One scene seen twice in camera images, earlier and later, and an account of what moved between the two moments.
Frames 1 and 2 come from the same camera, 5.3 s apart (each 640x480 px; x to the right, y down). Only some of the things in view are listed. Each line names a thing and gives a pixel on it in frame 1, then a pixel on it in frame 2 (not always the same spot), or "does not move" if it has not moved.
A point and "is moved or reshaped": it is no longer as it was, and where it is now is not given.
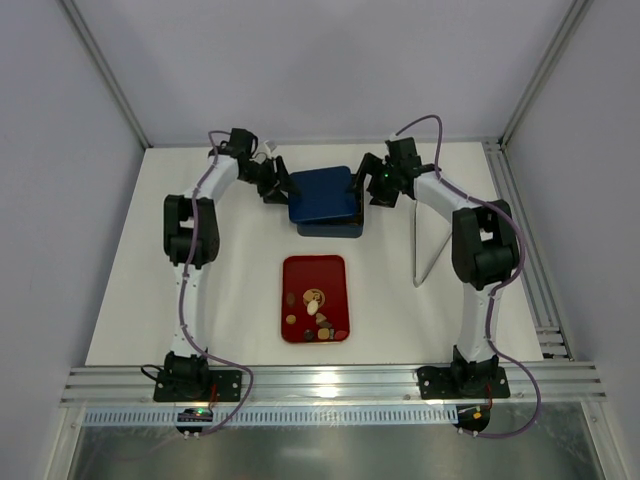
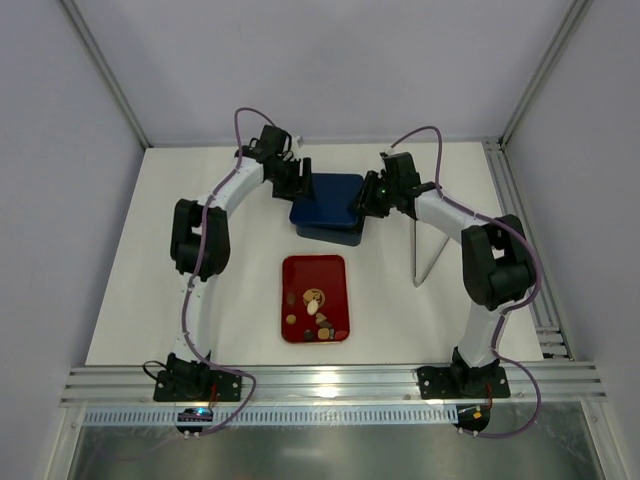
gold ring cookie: (314, 294) does not move
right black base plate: (439, 382) does not move
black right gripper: (373, 176) to (373, 198)
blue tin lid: (320, 194) is moved or reshaped
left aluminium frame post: (106, 68) does not move
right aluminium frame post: (571, 21) does not move
